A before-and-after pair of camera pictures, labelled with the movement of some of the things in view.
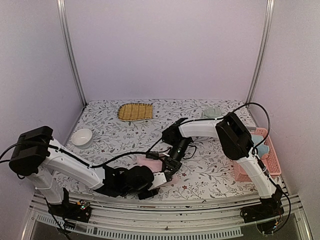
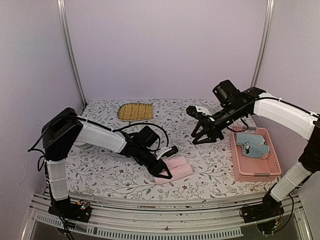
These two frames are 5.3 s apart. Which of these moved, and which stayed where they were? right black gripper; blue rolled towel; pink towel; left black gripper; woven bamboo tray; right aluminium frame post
Moved: left black gripper; right black gripper; pink towel
Stayed: right aluminium frame post; blue rolled towel; woven bamboo tray
